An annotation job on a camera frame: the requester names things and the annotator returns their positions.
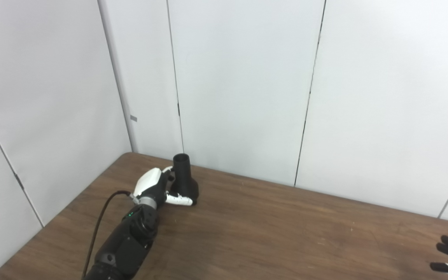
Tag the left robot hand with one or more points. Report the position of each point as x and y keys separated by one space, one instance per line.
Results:
x=148 y=182

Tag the black nozzle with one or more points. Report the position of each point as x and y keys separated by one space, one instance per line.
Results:
x=185 y=182

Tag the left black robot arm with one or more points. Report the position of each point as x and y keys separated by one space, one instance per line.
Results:
x=126 y=245

